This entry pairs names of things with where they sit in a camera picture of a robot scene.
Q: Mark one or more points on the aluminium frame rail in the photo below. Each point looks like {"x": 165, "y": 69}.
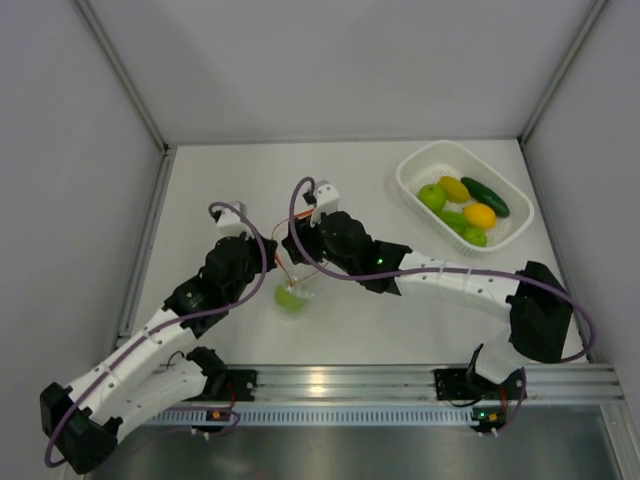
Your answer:
{"x": 103, "y": 41}

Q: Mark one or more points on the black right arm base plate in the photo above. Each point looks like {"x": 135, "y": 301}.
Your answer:
{"x": 463, "y": 388}

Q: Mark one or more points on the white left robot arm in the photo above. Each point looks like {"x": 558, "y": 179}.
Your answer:
{"x": 159, "y": 366}

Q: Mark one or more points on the white slotted cable duct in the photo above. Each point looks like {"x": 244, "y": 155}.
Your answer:
{"x": 369, "y": 415}

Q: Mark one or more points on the white perforated plastic basket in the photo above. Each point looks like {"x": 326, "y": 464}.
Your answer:
{"x": 446, "y": 158}

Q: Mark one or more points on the yellow fake lemon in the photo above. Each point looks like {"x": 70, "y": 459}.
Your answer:
{"x": 480, "y": 216}

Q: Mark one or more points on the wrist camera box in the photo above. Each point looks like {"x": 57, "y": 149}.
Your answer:
{"x": 324, "y": 198}
{"x": 229, "y": 222}

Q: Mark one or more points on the clear zip bag orange seal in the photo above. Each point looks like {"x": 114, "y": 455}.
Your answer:
{"x": 301, "y": 277}

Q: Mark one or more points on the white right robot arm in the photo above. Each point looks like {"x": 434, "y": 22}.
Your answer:
{"x": 531, "y": 302}

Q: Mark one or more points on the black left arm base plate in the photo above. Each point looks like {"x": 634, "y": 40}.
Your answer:
{"x": 232, "y": 385}

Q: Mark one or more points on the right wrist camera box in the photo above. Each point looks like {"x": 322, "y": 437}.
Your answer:
{"x": 324, "y": 198}

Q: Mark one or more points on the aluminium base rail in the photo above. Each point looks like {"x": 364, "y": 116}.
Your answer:
{"x": 567, "y": 384}

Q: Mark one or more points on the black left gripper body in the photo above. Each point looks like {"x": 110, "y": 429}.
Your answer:
{"x": 255, "y": 261}

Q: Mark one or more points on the yellow-green fake starfruit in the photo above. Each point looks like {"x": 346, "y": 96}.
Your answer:
{"x": 455, "y": 190}

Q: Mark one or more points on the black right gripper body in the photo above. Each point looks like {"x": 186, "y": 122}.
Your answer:
{"x": 318, "y": 248}

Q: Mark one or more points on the light green fake apple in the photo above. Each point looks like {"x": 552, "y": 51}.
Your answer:
{"x": 433, "y": 197}
{"x": 475, "y": 236}
{"x": 288, "y": 299}

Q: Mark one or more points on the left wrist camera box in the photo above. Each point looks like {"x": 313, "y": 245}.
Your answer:
{"x": 229, "y": 222}

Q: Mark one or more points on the dark green fake cucumber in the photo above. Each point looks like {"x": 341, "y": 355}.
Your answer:
{"x": 485, "y": 195}

